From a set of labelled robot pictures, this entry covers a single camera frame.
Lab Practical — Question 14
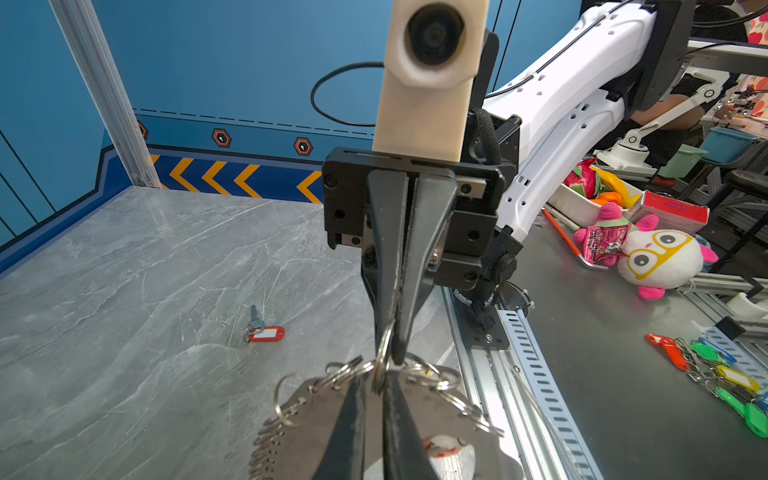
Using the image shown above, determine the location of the white plush toy with glasses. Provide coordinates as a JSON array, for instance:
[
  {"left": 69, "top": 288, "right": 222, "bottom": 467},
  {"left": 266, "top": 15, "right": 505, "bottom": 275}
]
[{"left": 616, "top": 214, "right": 718, "bottom": 300}]

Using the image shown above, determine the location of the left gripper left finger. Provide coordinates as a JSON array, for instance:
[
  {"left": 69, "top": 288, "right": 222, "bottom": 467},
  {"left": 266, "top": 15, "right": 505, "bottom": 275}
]
[{"left": 313, "top": 378, "right": 366, "bottom": 480}]

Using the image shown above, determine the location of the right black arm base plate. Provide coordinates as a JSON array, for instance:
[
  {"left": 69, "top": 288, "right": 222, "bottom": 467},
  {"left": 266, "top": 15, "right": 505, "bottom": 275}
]
[{"left": 451, "top": 281, "right": 535, "bottom": 351}]

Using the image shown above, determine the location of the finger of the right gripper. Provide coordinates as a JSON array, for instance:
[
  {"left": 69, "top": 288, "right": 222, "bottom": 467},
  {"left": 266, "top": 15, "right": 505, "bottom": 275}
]
[
  {"left": 365, "top": 169, "right": 410, "bottom": 348},
  {"left": 392, "top": 175, "right": 457, "bottom": 365}
]

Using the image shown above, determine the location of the pink snack packet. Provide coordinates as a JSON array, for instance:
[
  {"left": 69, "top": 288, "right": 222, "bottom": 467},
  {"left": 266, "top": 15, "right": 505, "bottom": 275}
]
[{"left": 573, "top": 202, "right": 636, "bottom": 267}]

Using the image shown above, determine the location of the key with red tag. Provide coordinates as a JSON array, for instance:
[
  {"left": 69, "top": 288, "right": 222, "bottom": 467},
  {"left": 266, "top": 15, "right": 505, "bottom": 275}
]
[{"left": 243, "top": 305, "right": 285, "bottom": 343}]

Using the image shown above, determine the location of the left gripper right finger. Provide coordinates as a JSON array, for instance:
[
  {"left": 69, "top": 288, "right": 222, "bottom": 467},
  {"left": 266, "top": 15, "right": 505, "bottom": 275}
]
[{"left": 382, "top": 372, "right": 438, "bottom": 480}]

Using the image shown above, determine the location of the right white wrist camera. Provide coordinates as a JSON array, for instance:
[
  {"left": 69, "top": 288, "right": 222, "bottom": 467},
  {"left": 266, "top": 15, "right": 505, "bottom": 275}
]
[{"left": 373, "top": 1, "right": 489, "bottom": 163}]

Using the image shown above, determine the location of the green plastic bin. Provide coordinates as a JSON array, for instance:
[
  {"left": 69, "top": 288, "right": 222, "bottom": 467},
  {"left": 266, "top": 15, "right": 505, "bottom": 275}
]
[{"left": 658, "top": 144, "right": 707, "bottom": 179}]

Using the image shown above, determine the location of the white tray with toys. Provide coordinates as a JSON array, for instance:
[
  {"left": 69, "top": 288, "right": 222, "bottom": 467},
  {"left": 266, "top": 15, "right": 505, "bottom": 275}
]
[{"left": 548, "top": 157, "right": 642, "bottom": 227}]

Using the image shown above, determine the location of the bunch of coloured key tags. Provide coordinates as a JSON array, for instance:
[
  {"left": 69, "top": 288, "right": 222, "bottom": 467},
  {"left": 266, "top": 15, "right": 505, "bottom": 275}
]
[{"left": 645, "top": 333, "right": 767, "bottom": 439}]

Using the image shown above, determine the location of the aluminium front rail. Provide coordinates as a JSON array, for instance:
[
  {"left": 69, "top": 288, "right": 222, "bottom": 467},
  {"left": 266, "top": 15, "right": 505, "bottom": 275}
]
[{"left": 442, "top": 287, "right": 529, "bottom": 479}]

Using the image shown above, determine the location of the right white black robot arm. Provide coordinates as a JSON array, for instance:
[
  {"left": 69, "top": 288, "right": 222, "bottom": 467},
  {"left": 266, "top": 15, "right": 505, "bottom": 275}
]
[{"left": 321, "top": 1, "right": 695, "bottom": 370}]

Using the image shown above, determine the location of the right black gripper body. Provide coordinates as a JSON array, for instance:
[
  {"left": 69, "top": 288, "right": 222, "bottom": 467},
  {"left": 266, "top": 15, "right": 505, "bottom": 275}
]
[{"left": 322, "top": 148, "right": 520, "bottom": 303}]

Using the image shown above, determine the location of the white slotted cable duct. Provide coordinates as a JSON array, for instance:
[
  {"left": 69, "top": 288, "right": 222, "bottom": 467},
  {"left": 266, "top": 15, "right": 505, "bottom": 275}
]
[{"left": 498, "top": 309, "right": 603, "bottom": 479}]

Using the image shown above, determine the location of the red white box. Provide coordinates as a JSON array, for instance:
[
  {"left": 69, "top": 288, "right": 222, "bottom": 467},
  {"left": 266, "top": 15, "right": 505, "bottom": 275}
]
[{"left": 627, "top": 191, "right": 710, "bottom": 235}]

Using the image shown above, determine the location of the red pen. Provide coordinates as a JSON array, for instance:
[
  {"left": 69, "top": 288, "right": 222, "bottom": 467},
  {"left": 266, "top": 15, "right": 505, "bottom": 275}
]
[{"left": 541, "top": 208, "right": 608, "bottom": 270}]

